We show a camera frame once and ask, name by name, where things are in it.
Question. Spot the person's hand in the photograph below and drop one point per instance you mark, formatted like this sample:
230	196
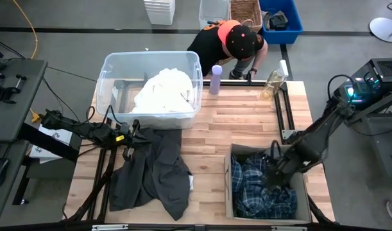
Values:
251	74

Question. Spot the white cardboard box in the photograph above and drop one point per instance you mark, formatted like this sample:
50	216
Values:
54	136

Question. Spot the black aluminium frame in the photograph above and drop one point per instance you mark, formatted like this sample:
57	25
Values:
101	183
287	109

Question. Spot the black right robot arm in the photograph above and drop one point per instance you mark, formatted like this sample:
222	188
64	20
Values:
314	141

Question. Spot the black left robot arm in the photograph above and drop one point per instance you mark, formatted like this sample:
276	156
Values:
86	130

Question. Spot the stacked white bins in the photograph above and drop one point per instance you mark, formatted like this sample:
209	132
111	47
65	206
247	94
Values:
159	11

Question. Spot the small white cloth piece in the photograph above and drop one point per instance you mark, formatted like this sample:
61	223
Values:
191	182

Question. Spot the round white base plate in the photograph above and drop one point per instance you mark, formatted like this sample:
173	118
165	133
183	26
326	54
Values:
385	29

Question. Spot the black computer case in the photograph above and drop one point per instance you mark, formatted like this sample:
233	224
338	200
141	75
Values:
385	73

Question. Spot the small clear plastic bin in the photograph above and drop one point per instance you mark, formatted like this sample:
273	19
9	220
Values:
213	11

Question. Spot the dark clothes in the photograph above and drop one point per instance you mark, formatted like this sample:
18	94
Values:
277	20

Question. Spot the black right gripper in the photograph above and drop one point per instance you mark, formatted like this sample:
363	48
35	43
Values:
280	174

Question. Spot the purple bottle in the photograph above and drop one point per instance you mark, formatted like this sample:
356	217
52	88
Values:
216	80

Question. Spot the blue plaid shirt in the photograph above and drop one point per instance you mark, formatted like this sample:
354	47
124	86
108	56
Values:
256	199

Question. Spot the yellow plug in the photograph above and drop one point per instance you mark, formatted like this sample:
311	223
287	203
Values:
36	117

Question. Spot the blue plastic bin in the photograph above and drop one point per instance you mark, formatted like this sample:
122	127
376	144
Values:
293	19

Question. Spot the wicker basket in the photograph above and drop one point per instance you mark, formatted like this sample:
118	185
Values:
246	13

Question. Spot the dark grey garment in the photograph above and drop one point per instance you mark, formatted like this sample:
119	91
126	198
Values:
157	173

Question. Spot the clear spray bottle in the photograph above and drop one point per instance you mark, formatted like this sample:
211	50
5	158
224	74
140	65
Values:
272	85

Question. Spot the clear plastic storage bin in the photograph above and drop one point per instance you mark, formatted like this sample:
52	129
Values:
118	80

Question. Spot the black clamp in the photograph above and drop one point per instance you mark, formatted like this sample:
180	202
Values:
4	93

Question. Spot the person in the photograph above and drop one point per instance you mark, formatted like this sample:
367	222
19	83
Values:
215	41

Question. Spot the grey fabric box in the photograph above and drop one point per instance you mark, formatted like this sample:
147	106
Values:
301	199

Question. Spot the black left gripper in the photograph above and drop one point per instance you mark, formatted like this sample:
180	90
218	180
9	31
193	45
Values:
126	136

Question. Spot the grey side table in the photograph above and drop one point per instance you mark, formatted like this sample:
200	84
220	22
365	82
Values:
13	109

